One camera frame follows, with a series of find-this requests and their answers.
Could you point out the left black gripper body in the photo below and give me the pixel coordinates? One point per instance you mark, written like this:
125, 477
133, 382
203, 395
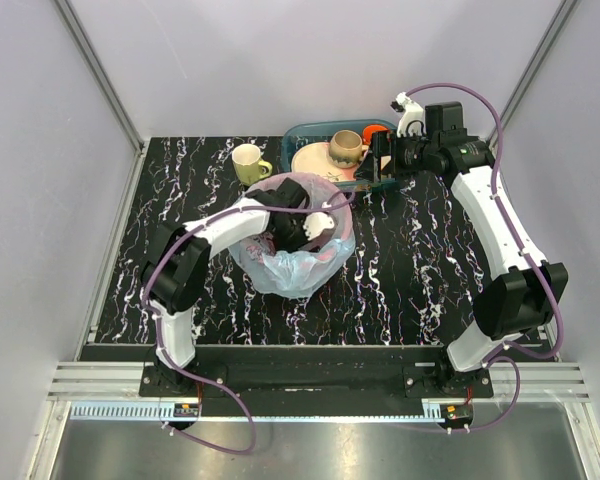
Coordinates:
292, 237

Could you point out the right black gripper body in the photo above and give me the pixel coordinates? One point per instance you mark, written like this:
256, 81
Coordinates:
385, 144

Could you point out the light blue plastic trash bag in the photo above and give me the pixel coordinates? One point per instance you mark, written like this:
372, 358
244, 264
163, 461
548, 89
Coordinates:
299, 274

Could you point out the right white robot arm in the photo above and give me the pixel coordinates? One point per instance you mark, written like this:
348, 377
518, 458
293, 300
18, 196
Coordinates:
525, 287

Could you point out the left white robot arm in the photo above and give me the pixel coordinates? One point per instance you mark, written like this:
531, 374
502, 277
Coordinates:
178, 258

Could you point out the orange plastic cup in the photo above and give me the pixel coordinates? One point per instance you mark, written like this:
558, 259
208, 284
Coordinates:
369, 130

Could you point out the beige brown ceramic cup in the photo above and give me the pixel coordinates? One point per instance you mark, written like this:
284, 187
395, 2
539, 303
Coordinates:
346, 149

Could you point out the yellow-green ceramic mug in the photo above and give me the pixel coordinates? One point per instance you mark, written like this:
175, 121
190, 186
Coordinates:
249, 165

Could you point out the cream floral plate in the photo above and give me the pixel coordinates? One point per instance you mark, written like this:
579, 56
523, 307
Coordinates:
314, 158

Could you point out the teal plastic dish tub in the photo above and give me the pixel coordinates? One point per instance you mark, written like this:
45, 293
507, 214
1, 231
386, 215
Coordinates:
304, 134

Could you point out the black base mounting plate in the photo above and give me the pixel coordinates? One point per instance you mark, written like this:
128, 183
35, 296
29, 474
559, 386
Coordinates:
317, 381

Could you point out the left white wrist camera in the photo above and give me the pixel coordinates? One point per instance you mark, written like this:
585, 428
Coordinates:
318, 227

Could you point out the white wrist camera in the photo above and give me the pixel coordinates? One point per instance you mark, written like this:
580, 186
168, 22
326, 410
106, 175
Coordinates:
409, 110
318, 227

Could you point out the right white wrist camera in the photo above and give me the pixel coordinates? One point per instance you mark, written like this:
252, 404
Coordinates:
409, 110

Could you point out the aluminium front rail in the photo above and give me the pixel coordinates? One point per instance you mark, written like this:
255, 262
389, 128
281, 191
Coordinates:
121, 391

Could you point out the left aluminium frame post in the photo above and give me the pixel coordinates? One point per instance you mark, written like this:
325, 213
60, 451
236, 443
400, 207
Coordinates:
80, 37

